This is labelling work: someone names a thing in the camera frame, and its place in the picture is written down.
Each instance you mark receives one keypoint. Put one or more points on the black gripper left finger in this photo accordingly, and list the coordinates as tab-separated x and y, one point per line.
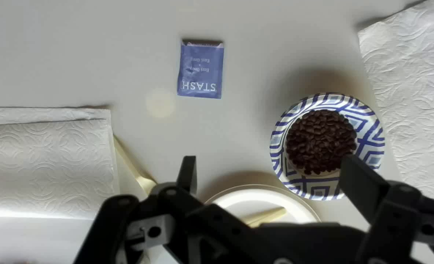
187	174

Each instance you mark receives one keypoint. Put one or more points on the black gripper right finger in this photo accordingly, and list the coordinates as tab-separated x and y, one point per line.
365	188

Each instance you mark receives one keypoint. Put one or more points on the blue patterned paper bowl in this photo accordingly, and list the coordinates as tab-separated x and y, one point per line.
368	133

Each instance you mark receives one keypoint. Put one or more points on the white plastic fork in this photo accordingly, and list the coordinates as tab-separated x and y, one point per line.
130	169

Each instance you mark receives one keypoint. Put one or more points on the white paper plate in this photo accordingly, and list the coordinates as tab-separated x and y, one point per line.
255	199

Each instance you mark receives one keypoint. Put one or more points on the blue Stash tea packet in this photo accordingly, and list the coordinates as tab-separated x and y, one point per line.
201	68

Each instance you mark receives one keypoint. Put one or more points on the large unfolded white paper napkin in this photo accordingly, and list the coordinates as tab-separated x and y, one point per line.
412	89

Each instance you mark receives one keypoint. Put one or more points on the folded white paper napkin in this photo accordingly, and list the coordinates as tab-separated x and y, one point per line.
45	162

